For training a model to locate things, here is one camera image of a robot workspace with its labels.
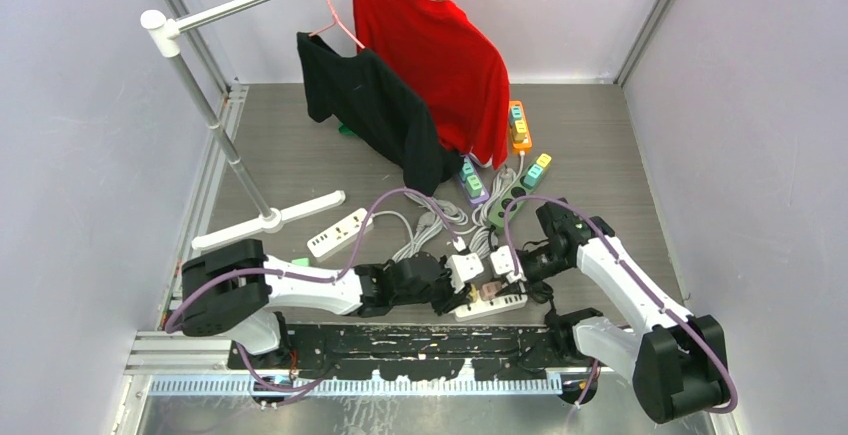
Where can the black garment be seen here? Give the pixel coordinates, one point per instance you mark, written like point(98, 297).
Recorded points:
point(367, 96)

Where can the pink plug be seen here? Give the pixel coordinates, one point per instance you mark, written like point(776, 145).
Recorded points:
point(489, 291)

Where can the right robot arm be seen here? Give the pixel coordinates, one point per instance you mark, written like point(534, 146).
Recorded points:
point(675, 361)

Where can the red sweater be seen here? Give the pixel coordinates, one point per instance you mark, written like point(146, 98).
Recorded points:
point(436, 50)

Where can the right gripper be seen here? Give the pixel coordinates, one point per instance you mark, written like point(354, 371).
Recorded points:
point(528, 277)

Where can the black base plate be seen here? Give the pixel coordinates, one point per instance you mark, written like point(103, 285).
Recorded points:
point(416, 352)

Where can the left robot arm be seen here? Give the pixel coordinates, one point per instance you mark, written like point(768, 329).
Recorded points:
point(239, 291)

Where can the white power strip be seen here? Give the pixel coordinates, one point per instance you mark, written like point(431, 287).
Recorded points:
point(339, 235)
point(484, 308)

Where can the pink hanger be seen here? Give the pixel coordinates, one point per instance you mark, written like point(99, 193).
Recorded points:
point(337, 23)

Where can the purple power strip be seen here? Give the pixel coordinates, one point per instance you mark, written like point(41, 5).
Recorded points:
point(471, 183)

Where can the yellow plug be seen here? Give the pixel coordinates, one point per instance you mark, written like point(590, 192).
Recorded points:
point(473, 294)

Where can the metal clothes rack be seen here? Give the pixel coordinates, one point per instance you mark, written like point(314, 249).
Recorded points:
point(165, 33)

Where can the orange power strip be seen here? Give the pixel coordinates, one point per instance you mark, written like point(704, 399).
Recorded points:
point(519, 133)

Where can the green power strip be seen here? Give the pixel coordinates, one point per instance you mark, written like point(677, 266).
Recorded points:
point(525, 183)

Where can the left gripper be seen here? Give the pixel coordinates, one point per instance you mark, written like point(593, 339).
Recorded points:
point(450, 297)

